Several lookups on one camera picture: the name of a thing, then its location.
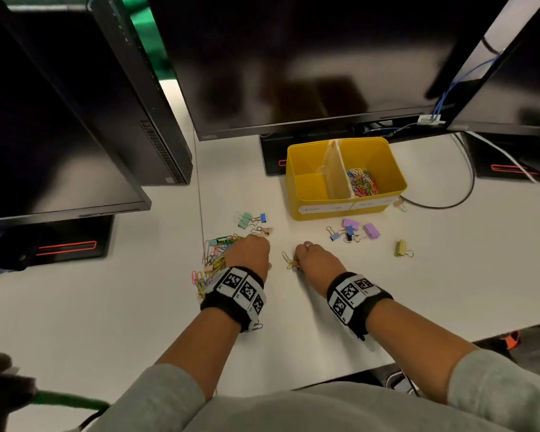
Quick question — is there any black desktop computer tower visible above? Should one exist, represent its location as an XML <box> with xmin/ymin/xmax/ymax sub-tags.
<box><xmin>0</xmin><ymin>0</ymin><xmax>193</xmax><ymax>186</ymax></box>

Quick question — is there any person's left forearm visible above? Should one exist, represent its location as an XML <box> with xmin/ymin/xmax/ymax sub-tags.
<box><xmin>156</xmin><ymin>308</ymin><xmax>242</xmax><ymax>401</ymax></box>

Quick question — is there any small bunch of paper clips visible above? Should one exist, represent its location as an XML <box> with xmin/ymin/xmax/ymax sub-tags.
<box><xmin>281</xmin><ymin>250</ymin><xmax>303</xmax><ymax>272</ymax></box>

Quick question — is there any black monitor stand base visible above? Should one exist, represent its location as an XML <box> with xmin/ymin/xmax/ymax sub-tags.
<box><xmin>0</xmin><ymin>215</ymin><xmax>114</xmax><ymax>271</ymax></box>
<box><xmin>461</xmin><ymin>132</ymin><xmax>540</xmax><ymax>183</ymax></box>

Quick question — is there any black wristband with markers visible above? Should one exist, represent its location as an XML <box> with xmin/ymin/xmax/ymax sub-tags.
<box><xmin>200</xmin><ymin>266</ymin><xmax>268</xmax><ymax>334</ymax></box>
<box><xmin>326</xmin><ymin>272</ymin><xmax>395</xmax><ymax>341</ymax></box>

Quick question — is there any blue cable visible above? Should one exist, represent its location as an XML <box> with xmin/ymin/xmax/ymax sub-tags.
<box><xmin>364</xmin><ymin>58</ymin><xmax>500</xmax><ymax>136</ymax></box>

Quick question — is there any black cable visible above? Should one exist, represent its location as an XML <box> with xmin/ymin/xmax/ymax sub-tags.
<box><xmin>398</xmin><ymin>132</ymin><xmax>476</xmax><ymax>210</ymax></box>

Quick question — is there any white cable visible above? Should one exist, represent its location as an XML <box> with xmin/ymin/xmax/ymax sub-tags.
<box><xmin>466</xmin><ymin>130</ymin><xmax>540</xmax><ymax>199</ymax></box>

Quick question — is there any person's left hand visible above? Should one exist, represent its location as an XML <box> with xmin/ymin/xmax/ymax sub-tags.
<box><xmin>224</xmin><ymin>233</ymin><xmax>272</xmax><ymax>284</ymax></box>

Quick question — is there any white plug with cable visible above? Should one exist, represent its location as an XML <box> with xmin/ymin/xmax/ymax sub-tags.
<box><xmin>385</xmin><ymin>371</ymin><xmax>422</xmax><ymax>397</ymax></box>

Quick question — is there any person's gray sweatshirt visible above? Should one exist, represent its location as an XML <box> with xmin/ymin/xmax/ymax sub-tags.
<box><xmin>85</xmin><ymin>348</ymin><xmax>540</xmax><ymax>432</ymax></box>

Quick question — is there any person's right hand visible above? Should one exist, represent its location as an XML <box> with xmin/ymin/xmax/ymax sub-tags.
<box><xmin>293</xmin><ymin>241</ymin><xmax>347</xmax><ymax>295</ymax></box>

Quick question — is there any green cloth strip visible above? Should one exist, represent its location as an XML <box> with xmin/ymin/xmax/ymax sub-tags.
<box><xmin>29</xmin><ymin>390</ymin><xmax>112</xmax><ymax>412</ymax></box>

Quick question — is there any yellow divided plastic bin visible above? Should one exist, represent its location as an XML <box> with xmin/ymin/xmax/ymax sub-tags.
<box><xmin>286</xmin><ymin>137</ymin><xmax>408</xmax><ymax>222</ymax></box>

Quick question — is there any orange and black shoe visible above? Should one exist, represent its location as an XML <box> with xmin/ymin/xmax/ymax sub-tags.
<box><xmin>499</xmin><ymin>330</ymin><xmax>521</xmax><ymax>352</ymax></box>

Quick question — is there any heap of sorted paper clips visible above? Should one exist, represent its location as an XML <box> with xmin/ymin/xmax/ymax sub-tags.
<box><xmin>345</xmin><ymin>168</ymin><xmax>380</xmax><ymax>196</ymax></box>

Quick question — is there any black computer monitor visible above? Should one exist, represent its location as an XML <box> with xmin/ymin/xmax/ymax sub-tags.
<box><xmin>146</xmin><ymin>0</ymin><xmax>514</xmax><ymax>142</ymax></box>
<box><xmin>425</xmin><ymin>0</ymin><xmax>540</xmax><ymax>138</ymax></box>
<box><xmin>0</xmin><ymin>8</ymin><xmax>152</xmax><ymax>226</ymax></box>

